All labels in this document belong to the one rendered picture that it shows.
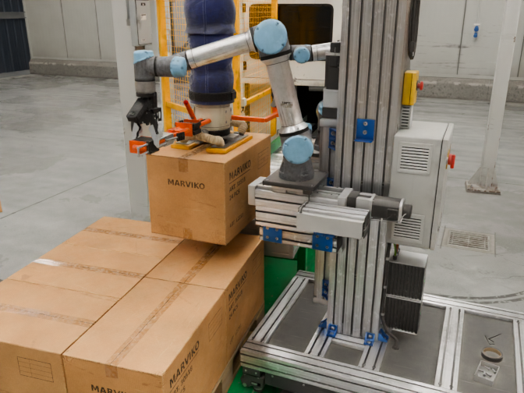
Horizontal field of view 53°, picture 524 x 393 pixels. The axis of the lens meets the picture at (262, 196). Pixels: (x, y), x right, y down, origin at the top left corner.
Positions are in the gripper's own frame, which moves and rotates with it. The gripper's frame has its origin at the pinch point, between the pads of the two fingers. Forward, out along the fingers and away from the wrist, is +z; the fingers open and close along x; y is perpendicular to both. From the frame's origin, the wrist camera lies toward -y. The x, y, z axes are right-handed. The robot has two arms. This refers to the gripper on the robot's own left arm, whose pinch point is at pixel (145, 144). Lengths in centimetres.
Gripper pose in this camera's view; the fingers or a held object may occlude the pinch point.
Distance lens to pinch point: 209.1
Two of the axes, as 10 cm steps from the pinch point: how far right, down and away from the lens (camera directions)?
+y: 3.5, -3.1, 8.8
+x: -9.4, -1.3, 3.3
